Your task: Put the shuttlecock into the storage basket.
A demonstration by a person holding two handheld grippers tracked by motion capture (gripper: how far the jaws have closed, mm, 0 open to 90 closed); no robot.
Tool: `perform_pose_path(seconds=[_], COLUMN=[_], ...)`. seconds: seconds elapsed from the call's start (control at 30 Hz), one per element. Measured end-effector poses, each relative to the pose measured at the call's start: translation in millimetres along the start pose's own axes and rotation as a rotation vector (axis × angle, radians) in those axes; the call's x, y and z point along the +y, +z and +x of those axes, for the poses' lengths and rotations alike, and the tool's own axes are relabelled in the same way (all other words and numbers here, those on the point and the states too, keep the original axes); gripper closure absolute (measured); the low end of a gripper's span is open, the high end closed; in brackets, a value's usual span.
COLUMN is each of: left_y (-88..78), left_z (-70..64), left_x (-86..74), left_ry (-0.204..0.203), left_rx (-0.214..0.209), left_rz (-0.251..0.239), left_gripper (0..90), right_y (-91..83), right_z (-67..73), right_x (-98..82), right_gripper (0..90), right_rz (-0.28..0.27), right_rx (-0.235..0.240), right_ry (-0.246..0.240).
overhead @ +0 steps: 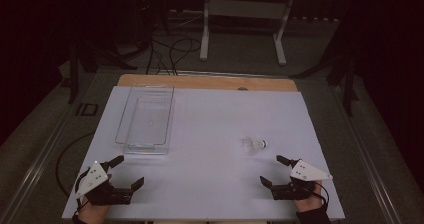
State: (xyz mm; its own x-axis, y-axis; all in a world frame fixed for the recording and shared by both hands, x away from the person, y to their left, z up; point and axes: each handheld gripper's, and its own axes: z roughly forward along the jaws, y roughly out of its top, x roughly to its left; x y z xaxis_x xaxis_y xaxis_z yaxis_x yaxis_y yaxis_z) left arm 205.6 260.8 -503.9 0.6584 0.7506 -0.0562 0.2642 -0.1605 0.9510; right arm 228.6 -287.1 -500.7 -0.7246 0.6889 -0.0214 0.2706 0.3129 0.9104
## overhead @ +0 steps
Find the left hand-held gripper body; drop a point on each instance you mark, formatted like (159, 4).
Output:
(100, 194)

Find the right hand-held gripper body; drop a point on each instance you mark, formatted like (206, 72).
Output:
(293, 190)

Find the clear plastic container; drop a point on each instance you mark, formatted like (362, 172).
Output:
(146, 124)

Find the person's left hand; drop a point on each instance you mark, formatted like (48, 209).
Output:
(92, 213)

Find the person's right hand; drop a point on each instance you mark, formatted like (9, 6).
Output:
(308, 204)

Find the white table mat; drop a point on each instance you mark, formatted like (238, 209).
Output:
(216, 124)

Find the dark metal stand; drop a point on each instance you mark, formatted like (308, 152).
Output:
(348, 90)
(73, 80)

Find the white metal stand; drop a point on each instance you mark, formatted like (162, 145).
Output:
(246, 9)

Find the black rectangular floor frame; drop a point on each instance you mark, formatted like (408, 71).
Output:
(80, 109)

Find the metal floor rail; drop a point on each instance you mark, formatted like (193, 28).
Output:
(36, 164)
(370, 170)

